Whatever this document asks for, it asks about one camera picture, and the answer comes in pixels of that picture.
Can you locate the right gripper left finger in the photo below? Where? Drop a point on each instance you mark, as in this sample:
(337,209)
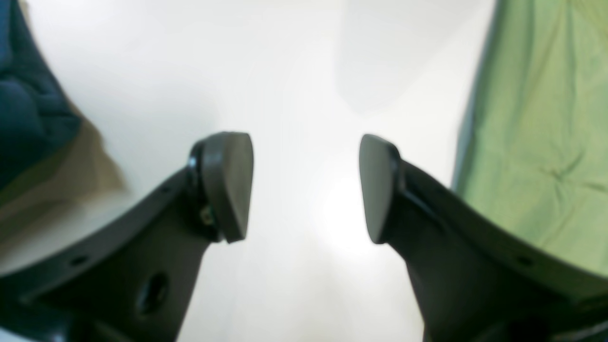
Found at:
(132,280)

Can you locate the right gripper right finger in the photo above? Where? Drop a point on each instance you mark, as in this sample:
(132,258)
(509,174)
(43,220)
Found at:
(473,281)

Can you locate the dark blue t-shirt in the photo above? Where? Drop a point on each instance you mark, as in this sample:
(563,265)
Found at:
(35,118)

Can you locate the grey-green fabric curtain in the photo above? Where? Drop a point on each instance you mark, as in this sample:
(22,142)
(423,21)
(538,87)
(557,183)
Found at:
(534,157)

